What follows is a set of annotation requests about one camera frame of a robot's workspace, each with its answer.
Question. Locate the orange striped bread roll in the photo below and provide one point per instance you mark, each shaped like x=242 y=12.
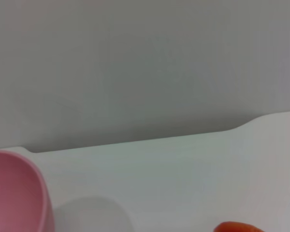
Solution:
x=236 y=227

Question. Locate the pink plastic bowl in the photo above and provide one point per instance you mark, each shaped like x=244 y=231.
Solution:
x=14 y=193

